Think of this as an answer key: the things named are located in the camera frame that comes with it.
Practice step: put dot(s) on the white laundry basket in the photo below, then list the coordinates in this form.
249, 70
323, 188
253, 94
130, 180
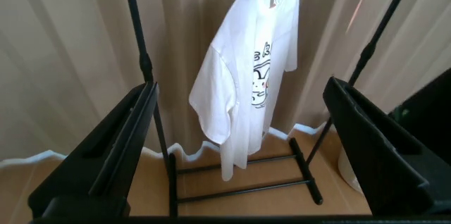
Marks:
347, 171

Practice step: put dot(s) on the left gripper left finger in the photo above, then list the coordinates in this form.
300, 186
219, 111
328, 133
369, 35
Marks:
105, 160

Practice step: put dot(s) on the black clothes rack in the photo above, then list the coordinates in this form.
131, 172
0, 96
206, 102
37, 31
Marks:
141, 51

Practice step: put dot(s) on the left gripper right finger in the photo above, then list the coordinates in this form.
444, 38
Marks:
394, 167

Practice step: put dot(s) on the white garment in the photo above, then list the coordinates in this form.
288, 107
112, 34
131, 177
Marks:
243, 58

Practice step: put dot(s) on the beige curtain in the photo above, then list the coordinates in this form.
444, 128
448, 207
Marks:
70, 41

